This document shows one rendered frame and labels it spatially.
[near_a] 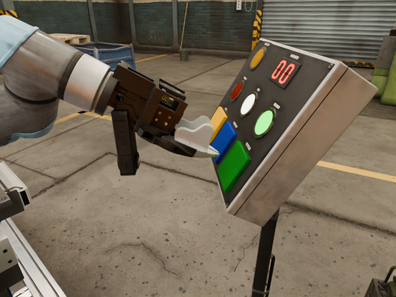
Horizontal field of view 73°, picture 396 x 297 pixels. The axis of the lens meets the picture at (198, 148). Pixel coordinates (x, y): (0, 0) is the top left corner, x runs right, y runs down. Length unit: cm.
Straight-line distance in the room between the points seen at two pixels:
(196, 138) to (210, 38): 828
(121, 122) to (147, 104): 5
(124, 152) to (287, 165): 26
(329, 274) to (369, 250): 34
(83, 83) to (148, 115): 10
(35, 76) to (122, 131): 13
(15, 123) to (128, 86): 18
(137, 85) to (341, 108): 29
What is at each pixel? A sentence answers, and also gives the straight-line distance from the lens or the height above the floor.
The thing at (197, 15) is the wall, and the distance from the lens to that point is 883.
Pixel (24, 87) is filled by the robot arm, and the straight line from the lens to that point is 44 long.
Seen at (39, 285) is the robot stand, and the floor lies 23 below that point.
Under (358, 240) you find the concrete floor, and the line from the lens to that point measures 200.
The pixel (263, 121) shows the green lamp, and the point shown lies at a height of 109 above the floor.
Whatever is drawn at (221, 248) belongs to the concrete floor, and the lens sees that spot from 171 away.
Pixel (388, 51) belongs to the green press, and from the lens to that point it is 503.
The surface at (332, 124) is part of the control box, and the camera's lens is 44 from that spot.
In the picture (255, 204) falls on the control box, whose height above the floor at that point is 97.
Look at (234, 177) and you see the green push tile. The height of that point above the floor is 101.
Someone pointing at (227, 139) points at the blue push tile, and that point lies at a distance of 55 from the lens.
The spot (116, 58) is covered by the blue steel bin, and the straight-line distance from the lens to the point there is 506.
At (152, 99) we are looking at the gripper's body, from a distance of 39.
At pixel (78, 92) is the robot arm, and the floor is 116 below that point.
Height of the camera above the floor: 126
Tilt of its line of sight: 27 degrees down
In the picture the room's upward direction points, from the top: straight up
